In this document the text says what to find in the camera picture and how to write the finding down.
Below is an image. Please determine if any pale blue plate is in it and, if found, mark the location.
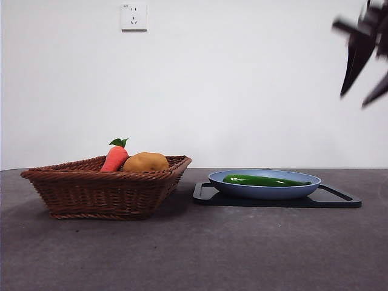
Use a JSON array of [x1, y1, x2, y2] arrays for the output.
[[207, 169, 322, 201]]

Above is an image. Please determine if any yellow-brown potato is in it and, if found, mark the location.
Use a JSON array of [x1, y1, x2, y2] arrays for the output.
[[122, 152, 169, 173]]

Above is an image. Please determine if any black tray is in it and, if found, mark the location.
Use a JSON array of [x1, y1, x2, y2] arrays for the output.
[[192, 182, 363, 209]]

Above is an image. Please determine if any brown wicker basket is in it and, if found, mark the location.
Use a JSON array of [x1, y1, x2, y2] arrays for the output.
[[20, 155, 192, 221]]

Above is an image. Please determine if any orange toy carrot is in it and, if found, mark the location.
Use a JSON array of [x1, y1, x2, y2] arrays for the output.
[[99, 138, 130, 173]]

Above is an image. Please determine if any green pepper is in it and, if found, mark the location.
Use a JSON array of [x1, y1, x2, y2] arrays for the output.
[[222, 174, 312, 187]]

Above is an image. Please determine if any white wall socket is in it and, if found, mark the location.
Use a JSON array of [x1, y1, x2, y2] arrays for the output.
[[121, 4, 149, 33]]

